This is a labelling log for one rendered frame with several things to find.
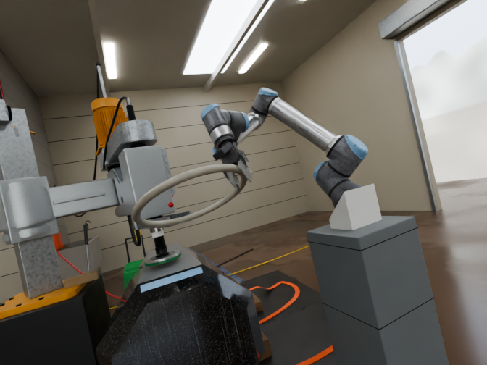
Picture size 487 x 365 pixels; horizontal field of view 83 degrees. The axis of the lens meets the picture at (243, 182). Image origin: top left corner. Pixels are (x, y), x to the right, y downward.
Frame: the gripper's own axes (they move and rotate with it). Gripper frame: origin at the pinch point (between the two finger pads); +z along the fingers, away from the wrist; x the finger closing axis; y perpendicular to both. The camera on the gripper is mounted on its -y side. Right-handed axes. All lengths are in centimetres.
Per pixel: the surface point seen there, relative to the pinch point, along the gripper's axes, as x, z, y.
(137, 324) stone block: 82, 27, 4
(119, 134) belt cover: 61, -71, 11
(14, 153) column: 136, -105, -8
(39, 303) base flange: 157, -10, 2
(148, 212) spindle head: 71, -26, 22
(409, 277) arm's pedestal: -27, 63, 72
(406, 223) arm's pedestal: -39, 40, 71
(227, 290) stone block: 53, 31, 39
